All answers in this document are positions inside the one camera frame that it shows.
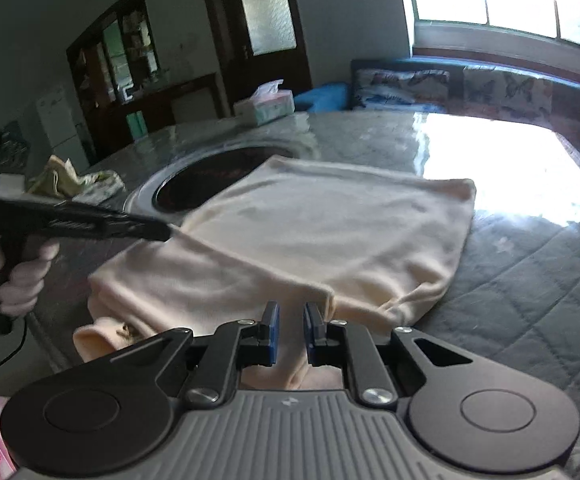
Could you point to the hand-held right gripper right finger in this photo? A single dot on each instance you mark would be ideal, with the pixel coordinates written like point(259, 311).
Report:
point(312, 335)

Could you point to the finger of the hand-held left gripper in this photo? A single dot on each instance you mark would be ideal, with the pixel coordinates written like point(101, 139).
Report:
point(120, 227)

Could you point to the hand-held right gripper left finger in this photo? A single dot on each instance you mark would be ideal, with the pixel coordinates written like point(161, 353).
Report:
point(273, 332)

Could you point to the cream knit garment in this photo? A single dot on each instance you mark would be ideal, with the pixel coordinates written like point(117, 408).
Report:
point(320, 230)

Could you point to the person's left hand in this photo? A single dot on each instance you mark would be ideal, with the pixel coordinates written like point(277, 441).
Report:
point(22, 285)

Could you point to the crumpled patterned cloth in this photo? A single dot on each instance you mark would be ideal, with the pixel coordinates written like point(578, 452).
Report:
point(80, 180)

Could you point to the teal box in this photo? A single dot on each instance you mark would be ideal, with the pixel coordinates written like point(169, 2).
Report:
point(136, 126)

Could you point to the round built-in table cooktop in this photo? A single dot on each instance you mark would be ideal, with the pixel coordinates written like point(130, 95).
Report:
point(210, 175)

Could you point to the white refrigerator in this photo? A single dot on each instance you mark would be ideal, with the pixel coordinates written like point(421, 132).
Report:
point(57, 120)

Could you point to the dark wooden display cabinet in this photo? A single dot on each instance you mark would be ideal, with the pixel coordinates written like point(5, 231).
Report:
point(135, 75)

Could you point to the pastel tissue box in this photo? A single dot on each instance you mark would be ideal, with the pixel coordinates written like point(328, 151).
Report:
point(265, 105)

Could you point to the grey quilted star cloth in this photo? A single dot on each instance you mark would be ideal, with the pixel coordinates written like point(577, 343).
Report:
point(534, 285)

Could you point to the blue seat cushion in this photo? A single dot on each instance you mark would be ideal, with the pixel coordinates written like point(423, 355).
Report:
point(322, 96)

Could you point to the dark wooden glass door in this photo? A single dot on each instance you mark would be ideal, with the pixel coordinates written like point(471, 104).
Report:
point(260, 25)

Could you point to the butterfly print sofa bench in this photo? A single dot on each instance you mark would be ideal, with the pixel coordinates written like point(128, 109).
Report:
point(469, 87)

